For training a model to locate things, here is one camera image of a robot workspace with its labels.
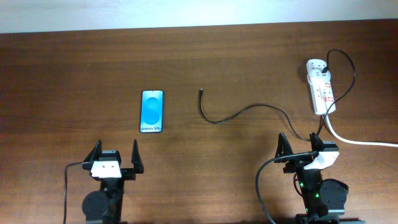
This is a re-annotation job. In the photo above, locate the black USB charging cable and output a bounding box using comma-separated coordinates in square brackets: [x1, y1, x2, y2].
[198, 49, 356, 142]

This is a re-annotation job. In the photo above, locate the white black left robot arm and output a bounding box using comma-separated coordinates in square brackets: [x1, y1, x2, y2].
[82, 140, 144, 223]

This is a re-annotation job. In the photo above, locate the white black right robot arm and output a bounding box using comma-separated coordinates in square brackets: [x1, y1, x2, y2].
[275, 133, 349, 223]

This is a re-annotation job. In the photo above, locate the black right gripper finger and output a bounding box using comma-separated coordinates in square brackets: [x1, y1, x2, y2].
[310, 133, 325, 152]
[275, 132, 293, 157]

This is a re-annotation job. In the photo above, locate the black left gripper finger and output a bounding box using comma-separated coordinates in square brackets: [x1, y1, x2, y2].
[131, 139, 144, 174]
[82, 140, 102, 170]

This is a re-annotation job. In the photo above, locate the white USB wall charger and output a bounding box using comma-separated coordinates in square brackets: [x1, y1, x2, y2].
[306, 59, 331, 85]

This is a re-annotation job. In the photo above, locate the white power strip cord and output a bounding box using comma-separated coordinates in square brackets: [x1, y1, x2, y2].
[324, 102, 398, 148]

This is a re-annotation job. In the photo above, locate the white power strip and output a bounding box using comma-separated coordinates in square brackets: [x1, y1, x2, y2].
[309, 81, 336, 115]

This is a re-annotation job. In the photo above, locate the blue Samsung Galaxy smartphone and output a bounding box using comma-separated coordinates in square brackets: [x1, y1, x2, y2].
[139, 90, 164, 133]

